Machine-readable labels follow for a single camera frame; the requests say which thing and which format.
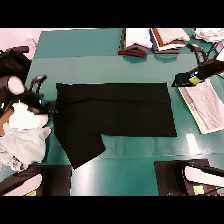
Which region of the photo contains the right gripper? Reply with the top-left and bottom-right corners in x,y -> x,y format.
171,68 -> 204,89

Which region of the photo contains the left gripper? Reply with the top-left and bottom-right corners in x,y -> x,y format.
25,93 -> 58,116

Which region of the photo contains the black garment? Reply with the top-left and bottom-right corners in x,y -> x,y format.
53,82 -> 178,171

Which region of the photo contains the grey folded garment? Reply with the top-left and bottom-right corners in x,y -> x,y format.
181,79 -> 224,132

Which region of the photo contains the brown folded garment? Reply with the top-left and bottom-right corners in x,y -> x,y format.
150,29 -> 187,55

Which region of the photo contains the cream folded garment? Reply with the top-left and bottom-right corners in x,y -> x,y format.
177,83 -> 224,135

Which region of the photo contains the pale grey garment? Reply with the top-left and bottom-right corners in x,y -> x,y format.
0,123 -> 53,173

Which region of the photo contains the beige folded garment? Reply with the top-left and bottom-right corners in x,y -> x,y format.
155,28 -> 191,44

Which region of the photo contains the white crumpled garment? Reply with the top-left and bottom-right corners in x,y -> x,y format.
192,28 -> 224,44

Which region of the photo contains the dark garment with red stripe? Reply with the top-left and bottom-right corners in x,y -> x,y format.
117,42 -> 150,59

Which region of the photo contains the white folded garment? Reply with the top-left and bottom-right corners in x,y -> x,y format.
124,28 -> 153,49

